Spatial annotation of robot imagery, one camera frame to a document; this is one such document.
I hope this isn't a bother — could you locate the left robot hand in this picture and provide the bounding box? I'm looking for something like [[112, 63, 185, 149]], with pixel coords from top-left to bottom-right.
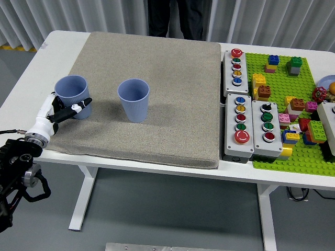
[[26, 93, 93, 137]]

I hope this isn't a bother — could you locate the blue ribbed plastic cup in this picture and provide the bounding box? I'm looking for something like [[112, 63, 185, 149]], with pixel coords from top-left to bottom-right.
[[117, 78, 150, 123], [54, 75, 92, 120]]

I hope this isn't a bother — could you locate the white table leg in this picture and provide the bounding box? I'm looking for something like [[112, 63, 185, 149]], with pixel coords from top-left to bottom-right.
[[256, 182, 278, 251], [68, 165, 99, 232]]

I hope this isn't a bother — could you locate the grey-brown fabric mat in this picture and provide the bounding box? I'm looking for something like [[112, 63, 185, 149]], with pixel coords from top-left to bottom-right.
[[41, 31, 222, 169]]

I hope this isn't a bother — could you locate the person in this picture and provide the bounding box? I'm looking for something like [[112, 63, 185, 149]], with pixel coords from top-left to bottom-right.
[[147, 0, 211, 41]]

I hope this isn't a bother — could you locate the grey five-button control box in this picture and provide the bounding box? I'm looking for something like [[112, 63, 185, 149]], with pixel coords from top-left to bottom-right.
[[224, 93, 255, 164], [222, 48, 250, 97]]

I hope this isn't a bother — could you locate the brown building block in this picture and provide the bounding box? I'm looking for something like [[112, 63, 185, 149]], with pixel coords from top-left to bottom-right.
[[257, 85, 272, 101]]

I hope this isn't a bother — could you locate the blue yellow pink block stack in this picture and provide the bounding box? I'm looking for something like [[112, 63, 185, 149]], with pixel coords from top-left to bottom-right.
[[264, 54, 280, 74]]

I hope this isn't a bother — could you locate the pink building block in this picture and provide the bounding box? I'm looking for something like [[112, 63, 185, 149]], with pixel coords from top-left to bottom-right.
[[278, 113, 291, 130]]

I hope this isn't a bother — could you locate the white pleated curtain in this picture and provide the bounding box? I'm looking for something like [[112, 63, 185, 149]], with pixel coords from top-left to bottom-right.
[[0, 0, 335, 52]]

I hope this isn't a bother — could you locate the green studded building baseplate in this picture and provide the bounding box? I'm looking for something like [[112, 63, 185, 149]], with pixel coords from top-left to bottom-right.
[[244, 52, 335, 176]]

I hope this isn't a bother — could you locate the translucent yellow building block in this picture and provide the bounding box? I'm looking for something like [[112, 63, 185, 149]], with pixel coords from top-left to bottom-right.
[[276, 146, 293, 161]]

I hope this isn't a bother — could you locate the brown yellow white block stack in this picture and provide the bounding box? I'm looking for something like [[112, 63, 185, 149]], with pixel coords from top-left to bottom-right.
[[284, 96, 306, 123]]

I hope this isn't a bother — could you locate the green grey block stack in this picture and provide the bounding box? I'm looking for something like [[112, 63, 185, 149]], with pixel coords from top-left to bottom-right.
[[286, 56, 304, 77]]

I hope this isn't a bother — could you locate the red building block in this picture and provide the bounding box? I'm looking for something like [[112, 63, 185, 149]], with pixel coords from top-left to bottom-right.
[[298, 118, 312, 132]]

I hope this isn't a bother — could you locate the green orange block stack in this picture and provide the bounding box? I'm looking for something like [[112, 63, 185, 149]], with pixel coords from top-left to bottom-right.
[[303, 120, 328, 146]]

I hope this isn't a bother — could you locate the white box with black base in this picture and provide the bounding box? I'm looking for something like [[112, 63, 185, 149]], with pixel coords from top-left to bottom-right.
[[316, 101, 335, 163]]

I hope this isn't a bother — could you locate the light blue plate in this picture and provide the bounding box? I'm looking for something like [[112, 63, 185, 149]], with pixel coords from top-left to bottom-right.
[[317, 75, 335, 88]]

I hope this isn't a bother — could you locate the grey selector switch control box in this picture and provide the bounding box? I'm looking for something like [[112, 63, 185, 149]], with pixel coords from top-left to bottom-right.
[[251, 99, 284, 159]]

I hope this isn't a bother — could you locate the black floor cable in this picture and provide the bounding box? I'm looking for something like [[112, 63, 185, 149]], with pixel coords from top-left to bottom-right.
[[286, 186, 335, 202]]

